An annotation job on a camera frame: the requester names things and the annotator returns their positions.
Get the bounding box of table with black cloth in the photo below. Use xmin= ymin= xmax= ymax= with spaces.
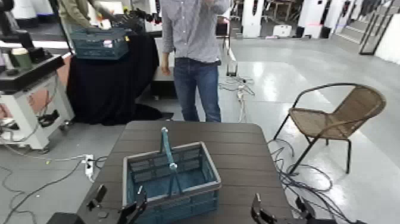
xmin=66 ymin=32 xmax=174 ymax=126

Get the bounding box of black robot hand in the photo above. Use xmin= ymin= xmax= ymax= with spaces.
xmin=117 ymin=7 xmax=163 ymax=32

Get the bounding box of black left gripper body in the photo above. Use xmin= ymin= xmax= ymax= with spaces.
xmin=46 ymin=211 xmax=86 ymax=224

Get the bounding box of white box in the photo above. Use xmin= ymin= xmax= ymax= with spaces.
xmin=272 ymin=24 xmax=293 ymax=38

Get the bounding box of green cup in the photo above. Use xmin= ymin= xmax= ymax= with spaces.
xmin=10 ymin=46 xmax=33 ymax=70

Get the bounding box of brown wicker metal chair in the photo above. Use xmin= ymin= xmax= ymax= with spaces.
xmin=272 ymin=82 xmax=388 ymax=175

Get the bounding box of person in grey checked shirt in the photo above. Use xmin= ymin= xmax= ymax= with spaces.
xmin=159 ymin=0 xmax=232 ymax=123

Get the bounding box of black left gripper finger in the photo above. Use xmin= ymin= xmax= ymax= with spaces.
xmin=118 ymin=186 xmax=148 ymax=224
xmin=86 ymin=184 xmax=108 ymax=211

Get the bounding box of person in olive jacket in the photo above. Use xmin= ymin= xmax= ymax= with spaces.
xmin=57 ymin=0 xmax=118 ymax=30

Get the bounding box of dark teal plastic crate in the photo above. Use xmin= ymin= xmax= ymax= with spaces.
xmin=70 ymin=26 xmax=130 ymax=61

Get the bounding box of dark floor cable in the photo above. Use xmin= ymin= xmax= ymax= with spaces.
xmin=0 ymin=155 xmax=108 ymax=224

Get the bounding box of black tray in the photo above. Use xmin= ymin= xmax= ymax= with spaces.
xmin=0 ymin=54 xmax=65 ymax=92

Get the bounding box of white wheeled cart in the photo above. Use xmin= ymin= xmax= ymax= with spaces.
xmin=0 ymin=70 xmax=76 ymax=151

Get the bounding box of black bulky device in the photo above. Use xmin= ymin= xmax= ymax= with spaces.
xmin=0 ymin=0 xmax=36 ymax=51

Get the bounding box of grey cable bundle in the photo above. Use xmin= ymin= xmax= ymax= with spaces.
xmin=267 ymin=137 xmax=360 ymax=224

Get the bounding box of black metal frame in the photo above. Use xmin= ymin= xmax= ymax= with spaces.
xmin=358 ymin=0 xmax=397 ymax=57

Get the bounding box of white power strip with cables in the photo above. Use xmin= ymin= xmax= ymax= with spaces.
xmin=218 ymin=74 xmax=255 ymax=123

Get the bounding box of blue folding crate with handle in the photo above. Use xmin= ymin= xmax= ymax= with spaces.
xmin=121 ymin=126 xmax=223 ymax=224

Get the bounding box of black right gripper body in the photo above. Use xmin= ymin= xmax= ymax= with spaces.
xmin=274 ymin=217 xmax=340 ymax=224

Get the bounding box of metal stand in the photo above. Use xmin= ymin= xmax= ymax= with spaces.
xmin=223 ymin=37 xmax=239 ymax=77

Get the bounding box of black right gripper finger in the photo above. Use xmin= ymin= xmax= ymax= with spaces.
xmin=251 ymin=192 xmax=278 ymax=224
xmin=295 ymin=196 xmax=316 ymax=220

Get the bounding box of white cabinet with black slot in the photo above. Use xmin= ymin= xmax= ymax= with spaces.
xmin=242 ymin=0 xmax=265 ymax=39
xmin=298 ymin=0 xmax=333 ymax=39

